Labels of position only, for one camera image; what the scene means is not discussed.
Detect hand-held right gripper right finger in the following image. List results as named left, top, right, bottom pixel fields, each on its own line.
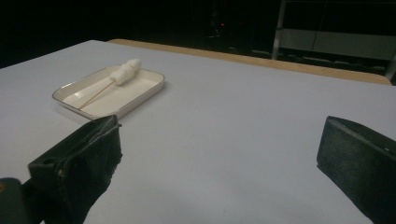
left=316, top=115, right=396, bottom=224

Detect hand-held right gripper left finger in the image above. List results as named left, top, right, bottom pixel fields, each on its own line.
left=27, top=115, right=123, bottom=224

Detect thin wooden skewer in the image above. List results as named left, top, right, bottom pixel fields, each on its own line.
left=78, top=78, right=117, bottom=110

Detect cream rectangular enamel tray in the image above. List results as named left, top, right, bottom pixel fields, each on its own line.
left=51, top=63, right=166, bottom=121

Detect white marshmallow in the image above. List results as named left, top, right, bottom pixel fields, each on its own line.
left=109, top=73, right=125, bottom=87

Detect white dumpling piece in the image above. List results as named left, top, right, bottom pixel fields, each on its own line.
left=126, top=58, right=143, bottom=72
left=118, top=65, right=135, bottom=81

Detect grey metal stand post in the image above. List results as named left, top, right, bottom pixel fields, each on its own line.
left=271, top=0, right=288, bottom=61

